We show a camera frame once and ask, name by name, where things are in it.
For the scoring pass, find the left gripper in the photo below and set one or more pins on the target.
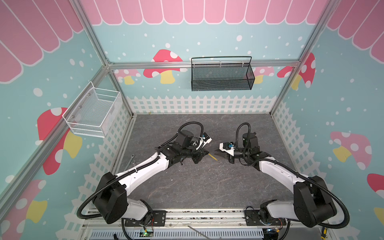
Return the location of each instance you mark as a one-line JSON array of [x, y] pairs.
[[201, 153]]

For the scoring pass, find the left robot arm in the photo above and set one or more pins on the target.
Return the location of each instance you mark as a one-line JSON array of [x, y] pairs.
[[111, 199]]

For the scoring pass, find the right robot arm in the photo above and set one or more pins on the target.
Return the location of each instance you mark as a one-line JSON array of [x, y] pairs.
[[313, 203]]

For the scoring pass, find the silver wrench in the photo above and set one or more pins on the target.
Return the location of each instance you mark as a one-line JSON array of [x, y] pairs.
[[131, 163]]

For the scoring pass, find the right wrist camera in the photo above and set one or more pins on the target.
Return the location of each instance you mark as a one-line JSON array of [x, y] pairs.
[[228, 148]]

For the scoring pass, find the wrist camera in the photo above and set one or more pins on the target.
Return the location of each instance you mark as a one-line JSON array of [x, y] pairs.
[[205, 139], [228, 148]]

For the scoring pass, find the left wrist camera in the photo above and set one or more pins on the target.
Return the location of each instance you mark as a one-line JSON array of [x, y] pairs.
[[205, 139]]

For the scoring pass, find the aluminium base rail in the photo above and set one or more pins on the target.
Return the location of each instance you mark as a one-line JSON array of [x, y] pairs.
[[210, 218]]

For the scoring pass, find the black mesh wall basket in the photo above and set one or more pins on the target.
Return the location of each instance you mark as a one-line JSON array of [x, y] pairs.
[[228, 73]]

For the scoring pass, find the white slotted cable duct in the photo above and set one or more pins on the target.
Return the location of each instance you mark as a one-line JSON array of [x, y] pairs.
[[198, 234]]

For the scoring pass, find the white wire wall basket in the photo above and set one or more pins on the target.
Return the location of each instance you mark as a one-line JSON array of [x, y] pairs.
[[93, 112]]

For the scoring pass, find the yellow handled screwdriver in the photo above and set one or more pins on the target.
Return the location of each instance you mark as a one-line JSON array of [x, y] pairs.
[[324, 233]]

